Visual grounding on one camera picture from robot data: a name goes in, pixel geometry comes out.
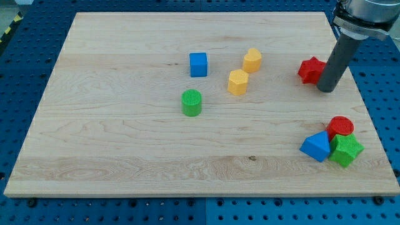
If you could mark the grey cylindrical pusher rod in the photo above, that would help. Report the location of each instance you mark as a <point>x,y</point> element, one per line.
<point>339,59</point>

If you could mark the red star block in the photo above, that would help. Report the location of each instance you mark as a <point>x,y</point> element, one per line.
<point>310,70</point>

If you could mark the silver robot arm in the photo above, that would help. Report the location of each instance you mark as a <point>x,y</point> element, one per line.
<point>357,21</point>

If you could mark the red cylinder block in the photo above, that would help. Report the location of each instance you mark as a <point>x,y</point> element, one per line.
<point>339,125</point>

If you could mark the yellow heart block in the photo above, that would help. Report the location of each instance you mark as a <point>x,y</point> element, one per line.
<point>252,61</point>

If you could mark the green star block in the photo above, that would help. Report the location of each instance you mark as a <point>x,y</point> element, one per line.
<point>345,149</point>

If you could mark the blue triangular block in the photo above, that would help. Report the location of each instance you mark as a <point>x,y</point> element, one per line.
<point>317,146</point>

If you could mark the yellow hexagon block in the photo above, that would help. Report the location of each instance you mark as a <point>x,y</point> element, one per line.
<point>238,82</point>

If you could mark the blue cube block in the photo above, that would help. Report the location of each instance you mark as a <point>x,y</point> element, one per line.
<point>198,64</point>

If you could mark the wooden board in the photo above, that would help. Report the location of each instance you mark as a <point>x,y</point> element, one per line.
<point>110,122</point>

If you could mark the green cylinder block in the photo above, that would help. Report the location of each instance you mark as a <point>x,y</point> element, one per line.
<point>191,101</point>

